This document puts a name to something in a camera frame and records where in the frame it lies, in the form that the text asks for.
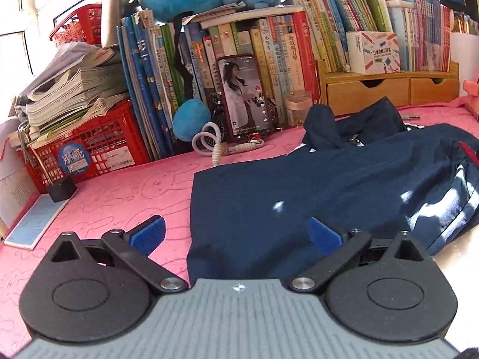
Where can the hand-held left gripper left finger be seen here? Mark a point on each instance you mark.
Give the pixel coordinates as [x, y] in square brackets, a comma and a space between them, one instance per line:
[149, 233]

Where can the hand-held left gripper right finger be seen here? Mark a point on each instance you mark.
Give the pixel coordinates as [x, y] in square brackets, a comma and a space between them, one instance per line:
[323, 236]

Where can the navy and white jacket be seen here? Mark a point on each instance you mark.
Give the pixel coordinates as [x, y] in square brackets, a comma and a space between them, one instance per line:
[299, 179]

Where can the pink rabbit print towel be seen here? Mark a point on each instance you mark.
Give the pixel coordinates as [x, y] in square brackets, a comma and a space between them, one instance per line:
[131, 194]

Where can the small black box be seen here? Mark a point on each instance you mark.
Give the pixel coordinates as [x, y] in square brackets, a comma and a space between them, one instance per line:
[61, 190]

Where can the red plastic crate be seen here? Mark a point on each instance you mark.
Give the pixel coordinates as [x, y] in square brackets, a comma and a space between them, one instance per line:
[112, 134]

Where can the light blue booklet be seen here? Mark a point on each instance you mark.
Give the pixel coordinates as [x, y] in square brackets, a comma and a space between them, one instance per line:
[33, 224]

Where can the blue plush ball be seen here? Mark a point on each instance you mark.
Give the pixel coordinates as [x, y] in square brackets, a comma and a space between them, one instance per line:
[191, 119]

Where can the clear jar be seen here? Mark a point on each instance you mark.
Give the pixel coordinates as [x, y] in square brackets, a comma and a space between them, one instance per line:
[298, 110]

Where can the miniature bicycle model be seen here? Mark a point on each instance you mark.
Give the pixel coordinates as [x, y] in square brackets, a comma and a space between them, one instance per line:
[217, 117]

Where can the white paper sheets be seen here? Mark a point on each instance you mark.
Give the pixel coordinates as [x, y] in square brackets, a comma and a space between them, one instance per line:
[15, 190]

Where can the wooden drawer organiser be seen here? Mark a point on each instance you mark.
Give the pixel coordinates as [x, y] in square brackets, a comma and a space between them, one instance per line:
[366, 89]

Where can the stack of magazines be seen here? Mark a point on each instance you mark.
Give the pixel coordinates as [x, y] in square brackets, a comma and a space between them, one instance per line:
[75, 93]

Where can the smartphone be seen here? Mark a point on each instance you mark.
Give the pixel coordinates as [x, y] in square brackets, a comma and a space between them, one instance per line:
[243, 97]

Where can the white patterned carton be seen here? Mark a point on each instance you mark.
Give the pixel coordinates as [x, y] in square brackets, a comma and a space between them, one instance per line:
[374, 54]

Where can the row of upright books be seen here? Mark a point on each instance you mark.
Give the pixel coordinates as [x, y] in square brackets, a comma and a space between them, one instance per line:
[284, 45]

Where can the red plastic basket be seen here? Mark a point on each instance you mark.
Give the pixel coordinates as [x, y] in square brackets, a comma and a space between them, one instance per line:
[80, 22]

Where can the row of books on organiser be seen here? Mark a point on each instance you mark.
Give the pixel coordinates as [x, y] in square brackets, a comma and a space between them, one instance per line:
[423, 33]

